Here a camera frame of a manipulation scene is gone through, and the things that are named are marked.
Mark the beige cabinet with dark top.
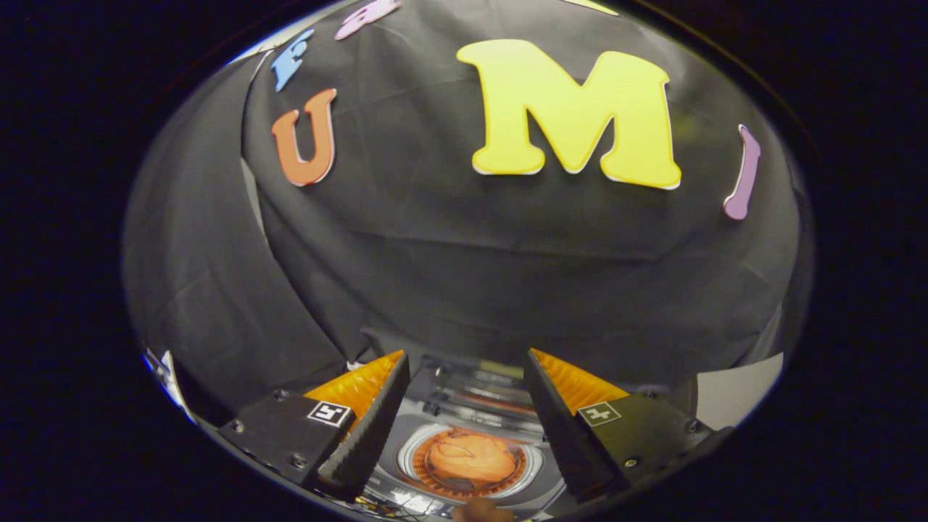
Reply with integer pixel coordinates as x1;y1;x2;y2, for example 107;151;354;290
695;353;785;432

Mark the orange yellow shirt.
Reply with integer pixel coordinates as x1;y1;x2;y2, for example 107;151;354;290
426;428;520;488

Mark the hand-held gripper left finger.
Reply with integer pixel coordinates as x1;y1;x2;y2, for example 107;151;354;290
217;349;411;502

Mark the grey washing machine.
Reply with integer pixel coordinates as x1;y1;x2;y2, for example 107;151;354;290
355;348;581;518

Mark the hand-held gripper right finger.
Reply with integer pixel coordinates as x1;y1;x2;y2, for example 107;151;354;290
522;348;715;505

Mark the black backdrop cloth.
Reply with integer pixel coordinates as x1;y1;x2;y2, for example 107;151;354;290
122;0;814;428

